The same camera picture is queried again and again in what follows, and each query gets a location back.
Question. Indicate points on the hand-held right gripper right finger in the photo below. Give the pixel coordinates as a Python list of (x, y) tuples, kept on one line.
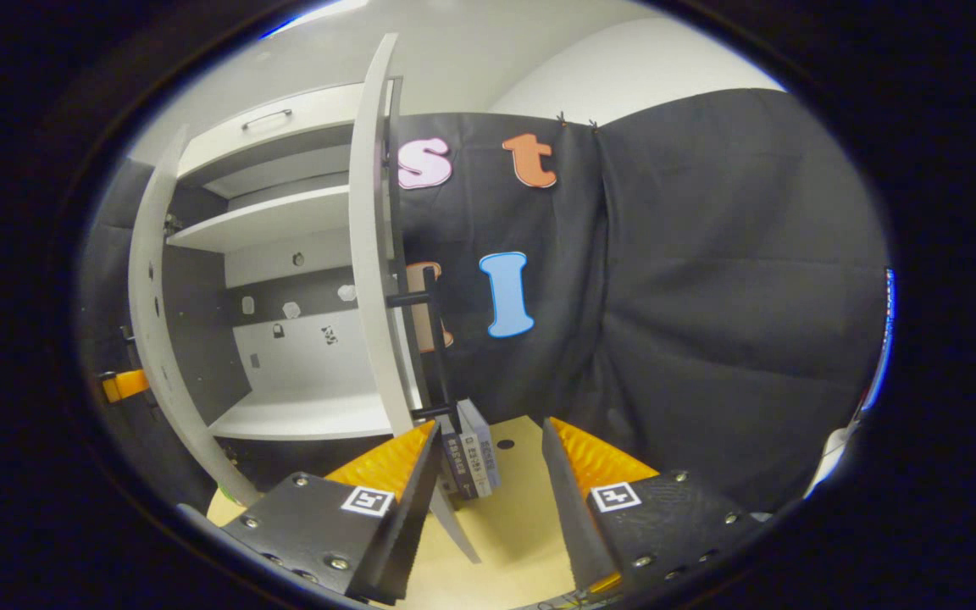
[(568, 525)]

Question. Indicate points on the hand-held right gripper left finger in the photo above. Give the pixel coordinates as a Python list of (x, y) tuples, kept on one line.
[(407, 525)]

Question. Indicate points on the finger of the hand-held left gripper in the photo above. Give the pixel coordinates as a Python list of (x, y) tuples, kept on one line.
[(125, 385)]

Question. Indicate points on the cabinet door with camera sticker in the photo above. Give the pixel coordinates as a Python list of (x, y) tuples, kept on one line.
[(142, 296)]

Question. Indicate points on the white double-door shoe cabinet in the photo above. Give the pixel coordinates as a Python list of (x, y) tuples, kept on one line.
[(302, 364)]

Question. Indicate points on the cabinet door with headphone sticker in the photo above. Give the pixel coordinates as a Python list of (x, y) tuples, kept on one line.
[(365, 254)]

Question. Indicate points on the white cabinet shelf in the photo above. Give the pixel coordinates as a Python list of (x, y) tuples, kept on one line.
[(276, 220)]

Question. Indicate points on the white cabinet drawer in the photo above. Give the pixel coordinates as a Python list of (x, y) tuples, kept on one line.
[(318, 123)]

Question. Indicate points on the grey book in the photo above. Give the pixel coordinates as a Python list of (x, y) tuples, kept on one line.
[(484, 449)]

